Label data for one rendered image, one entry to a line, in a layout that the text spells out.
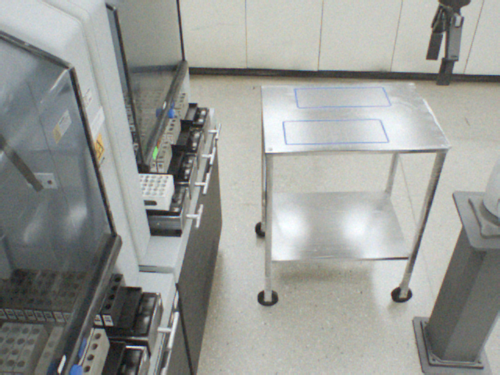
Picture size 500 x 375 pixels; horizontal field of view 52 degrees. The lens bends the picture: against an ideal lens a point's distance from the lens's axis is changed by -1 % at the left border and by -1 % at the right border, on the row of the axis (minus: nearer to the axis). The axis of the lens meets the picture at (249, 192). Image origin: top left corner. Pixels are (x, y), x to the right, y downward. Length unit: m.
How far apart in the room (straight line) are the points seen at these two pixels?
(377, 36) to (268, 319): 2.22
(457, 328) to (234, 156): 1.63
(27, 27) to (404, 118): 1.32
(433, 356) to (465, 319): 0.27
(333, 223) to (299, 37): 1.80
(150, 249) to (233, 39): 2.46
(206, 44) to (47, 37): 2.87
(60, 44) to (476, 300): 1.49
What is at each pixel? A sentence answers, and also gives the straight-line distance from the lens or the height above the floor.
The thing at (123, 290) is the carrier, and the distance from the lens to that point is 1.25.
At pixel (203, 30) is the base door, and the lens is 3.73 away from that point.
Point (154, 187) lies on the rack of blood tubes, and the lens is 1.48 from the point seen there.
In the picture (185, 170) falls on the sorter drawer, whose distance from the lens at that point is 1.61.
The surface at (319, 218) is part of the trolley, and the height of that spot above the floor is 0.28.
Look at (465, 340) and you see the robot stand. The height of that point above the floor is 0.18.
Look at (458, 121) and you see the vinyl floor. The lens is 3.57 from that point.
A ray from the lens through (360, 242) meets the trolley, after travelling 2.14.
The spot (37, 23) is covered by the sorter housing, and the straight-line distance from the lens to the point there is 0.97.
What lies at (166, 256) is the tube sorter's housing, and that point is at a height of 0.73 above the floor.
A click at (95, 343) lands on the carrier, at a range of 1.14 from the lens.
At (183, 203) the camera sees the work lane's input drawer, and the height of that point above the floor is 0.80.
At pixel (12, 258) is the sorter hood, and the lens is 0.78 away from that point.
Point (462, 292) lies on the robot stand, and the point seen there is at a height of 0.43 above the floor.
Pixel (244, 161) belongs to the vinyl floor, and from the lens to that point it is 2.99.
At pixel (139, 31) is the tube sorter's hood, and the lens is 1.33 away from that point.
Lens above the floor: 1.79
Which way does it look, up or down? 40 degrees down
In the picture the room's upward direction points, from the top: 1 degrees counter-clockwise
